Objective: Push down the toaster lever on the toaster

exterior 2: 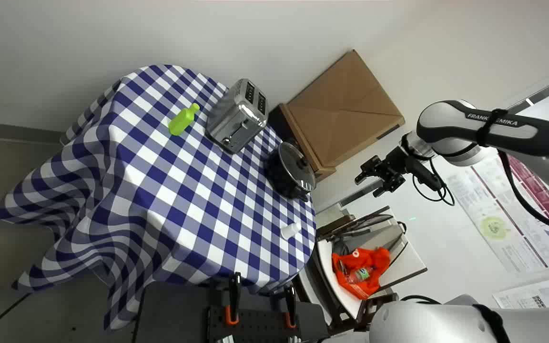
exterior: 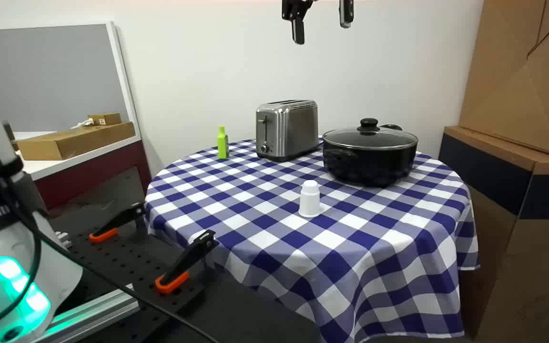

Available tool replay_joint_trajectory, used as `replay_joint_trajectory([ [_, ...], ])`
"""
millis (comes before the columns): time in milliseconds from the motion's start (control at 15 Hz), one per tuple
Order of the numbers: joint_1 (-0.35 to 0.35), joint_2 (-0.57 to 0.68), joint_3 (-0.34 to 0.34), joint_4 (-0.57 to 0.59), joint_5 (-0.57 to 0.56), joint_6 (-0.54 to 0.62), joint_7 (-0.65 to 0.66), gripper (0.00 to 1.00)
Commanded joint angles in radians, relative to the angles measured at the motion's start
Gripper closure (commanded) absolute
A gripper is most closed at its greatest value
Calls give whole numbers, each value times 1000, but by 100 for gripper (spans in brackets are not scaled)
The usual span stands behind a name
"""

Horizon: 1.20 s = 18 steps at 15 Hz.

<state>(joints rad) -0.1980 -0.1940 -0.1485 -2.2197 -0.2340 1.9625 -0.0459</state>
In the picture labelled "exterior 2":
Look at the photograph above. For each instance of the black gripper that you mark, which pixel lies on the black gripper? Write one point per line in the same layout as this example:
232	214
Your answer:
396	163

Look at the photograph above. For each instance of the silver two-slot toaster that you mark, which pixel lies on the silver two-slot toaster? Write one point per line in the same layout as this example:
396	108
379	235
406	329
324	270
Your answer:
236	117

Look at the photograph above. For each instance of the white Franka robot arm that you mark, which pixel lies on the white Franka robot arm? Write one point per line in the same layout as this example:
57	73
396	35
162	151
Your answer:
470	127

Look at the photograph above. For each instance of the brown cardboard box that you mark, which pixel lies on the brown cardboard box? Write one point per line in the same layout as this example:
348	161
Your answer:
341	115

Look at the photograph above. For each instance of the black pot with lid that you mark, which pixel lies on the black pot with lid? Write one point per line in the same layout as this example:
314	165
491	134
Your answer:
293	169

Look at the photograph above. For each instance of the orange plastic bag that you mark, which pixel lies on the orange plastic bag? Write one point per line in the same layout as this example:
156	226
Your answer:
360	270

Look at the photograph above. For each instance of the small white object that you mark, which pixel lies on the small white object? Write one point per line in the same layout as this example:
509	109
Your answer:
287	231

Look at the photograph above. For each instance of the paper poster with green circle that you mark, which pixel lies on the paper poster with green circle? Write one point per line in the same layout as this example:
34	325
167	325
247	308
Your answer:
495	222

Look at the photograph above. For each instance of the black orange clamp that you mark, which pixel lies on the black orange clamp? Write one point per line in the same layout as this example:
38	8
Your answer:
287	308
230	298

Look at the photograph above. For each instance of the paper poster with red print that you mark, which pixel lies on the paper poster with red print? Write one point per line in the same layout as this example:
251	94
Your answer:
543	210

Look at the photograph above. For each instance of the white printed paper sheet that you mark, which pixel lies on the white printed paper sheet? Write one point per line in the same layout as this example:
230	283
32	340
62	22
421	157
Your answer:
541	292

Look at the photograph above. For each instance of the green plastic bottle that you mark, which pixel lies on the green plastic bottle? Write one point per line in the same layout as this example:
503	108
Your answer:
183	121

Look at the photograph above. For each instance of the blue white checkered tablecloth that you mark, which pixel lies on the blue white checkered tablecloth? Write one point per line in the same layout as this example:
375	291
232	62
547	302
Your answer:
160	203

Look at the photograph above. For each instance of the black base board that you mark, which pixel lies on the black base board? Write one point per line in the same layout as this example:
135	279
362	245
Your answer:
171	315

